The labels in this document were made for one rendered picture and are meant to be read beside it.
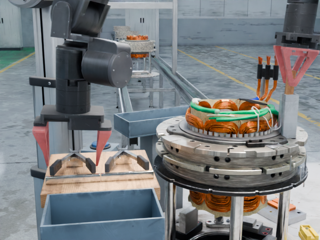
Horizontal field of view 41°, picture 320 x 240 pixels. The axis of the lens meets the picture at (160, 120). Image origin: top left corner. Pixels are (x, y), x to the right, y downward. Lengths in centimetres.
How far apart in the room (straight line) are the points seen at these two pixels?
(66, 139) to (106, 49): 56
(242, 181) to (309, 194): 66
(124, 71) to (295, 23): 35
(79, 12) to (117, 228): 32
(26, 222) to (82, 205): 235
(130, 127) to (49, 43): 30
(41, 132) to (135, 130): 45
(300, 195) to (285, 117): 59
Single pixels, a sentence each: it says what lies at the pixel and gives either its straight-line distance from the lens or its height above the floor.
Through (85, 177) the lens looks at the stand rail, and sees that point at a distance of 73.
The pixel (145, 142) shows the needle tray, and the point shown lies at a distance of 122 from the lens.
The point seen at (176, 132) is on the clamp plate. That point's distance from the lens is 89.
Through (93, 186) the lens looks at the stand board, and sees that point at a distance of 72.
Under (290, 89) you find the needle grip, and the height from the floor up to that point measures 119.
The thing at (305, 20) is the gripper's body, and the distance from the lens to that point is 87.
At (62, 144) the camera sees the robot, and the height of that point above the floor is 100.
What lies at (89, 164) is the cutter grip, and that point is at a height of 109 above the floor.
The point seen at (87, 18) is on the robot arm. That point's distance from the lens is 70.
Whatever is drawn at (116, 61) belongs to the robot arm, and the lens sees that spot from 65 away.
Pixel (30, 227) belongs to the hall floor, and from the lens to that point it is 298.
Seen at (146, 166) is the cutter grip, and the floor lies 109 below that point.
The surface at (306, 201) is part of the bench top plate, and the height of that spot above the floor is 78.
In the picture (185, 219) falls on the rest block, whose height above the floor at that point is 86.
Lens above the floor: 134
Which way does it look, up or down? 14 degrees down
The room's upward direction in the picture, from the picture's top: straight up
